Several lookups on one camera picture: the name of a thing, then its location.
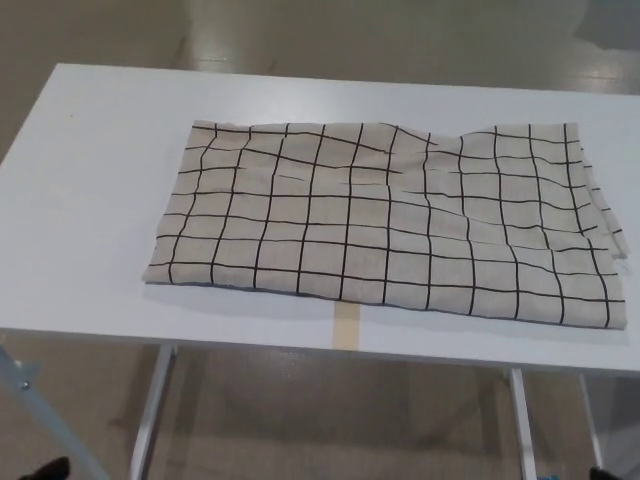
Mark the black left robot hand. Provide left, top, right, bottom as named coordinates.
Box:
left=18, top=455, right=72, bottom=480

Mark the white black checkered towel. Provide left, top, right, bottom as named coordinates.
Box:
left=139, top=118, right=629, bottom=332

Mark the white metal table leg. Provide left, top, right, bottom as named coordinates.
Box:
left=509, top=368, right=539, bottom=480
left=126, top=344, right=177, bottom=480
left=578, top=373, right=606, bottom=472

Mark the blue-grey metal bar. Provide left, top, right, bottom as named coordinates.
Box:
left=0, top=343, right=104, bottom=480

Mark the beige masking tape strip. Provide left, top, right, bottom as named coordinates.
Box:
left=331, top=301, right=361, bottom=351

